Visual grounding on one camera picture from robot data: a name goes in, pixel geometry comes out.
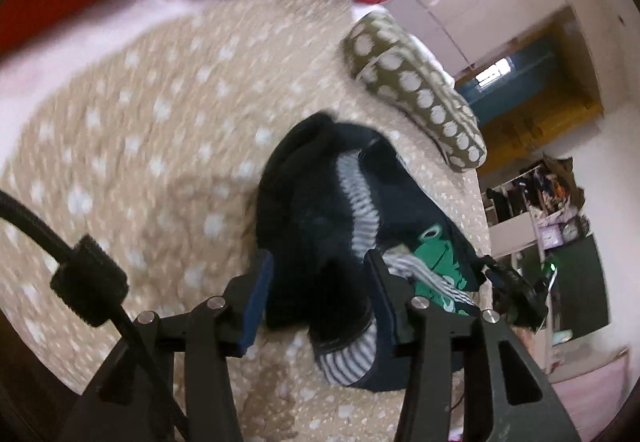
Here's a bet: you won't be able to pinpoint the black cable with strap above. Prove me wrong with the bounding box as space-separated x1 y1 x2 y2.
0 189 193 442

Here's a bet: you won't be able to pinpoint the olive polka dot pillow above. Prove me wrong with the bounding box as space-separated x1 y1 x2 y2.
340 12 488 173

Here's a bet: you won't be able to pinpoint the beige spotted blanket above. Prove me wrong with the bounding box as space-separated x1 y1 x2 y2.
0 0 493 442

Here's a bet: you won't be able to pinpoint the yellow door frame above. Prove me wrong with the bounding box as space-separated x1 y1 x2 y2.
455 6 606 167

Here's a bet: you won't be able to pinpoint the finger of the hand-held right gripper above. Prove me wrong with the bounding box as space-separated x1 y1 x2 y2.
480 254 512 289

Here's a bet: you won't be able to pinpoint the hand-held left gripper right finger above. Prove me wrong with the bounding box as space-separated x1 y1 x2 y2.
362 249 583 442

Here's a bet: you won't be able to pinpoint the dark green board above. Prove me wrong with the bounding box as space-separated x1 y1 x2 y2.
542 234 613 342

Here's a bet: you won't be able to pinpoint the dark navy striped-trim pants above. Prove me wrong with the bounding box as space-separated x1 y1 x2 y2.
252 112 493 393

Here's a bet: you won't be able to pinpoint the pink cloth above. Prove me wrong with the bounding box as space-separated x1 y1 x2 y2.
547 347 632 442

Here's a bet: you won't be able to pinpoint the cluttered storage shelf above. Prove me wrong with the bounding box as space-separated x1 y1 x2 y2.
487 156 590 263

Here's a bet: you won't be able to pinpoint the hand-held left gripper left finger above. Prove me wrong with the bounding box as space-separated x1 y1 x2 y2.
75 252 276 442

